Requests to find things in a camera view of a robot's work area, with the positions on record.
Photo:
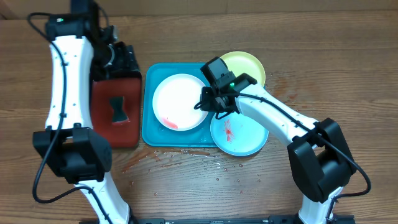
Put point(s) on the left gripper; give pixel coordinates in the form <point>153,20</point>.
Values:
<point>128,61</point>

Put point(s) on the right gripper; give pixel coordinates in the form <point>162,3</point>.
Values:
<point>208,106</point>

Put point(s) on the light blue plate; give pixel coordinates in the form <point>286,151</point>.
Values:
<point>238,135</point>

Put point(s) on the white plate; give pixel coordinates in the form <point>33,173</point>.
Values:
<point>174,100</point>

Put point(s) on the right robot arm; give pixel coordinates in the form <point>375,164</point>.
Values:
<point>320,160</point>

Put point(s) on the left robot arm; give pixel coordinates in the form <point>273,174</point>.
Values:
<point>83,52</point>

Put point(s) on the black red-lined tray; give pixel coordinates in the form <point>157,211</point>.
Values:
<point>125,134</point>

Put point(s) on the teal plastic tray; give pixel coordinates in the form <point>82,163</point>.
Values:
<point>156,134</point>

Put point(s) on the yellow-green plate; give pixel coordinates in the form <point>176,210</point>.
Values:
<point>240,62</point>

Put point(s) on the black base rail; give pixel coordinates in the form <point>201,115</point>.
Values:
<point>273,219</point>

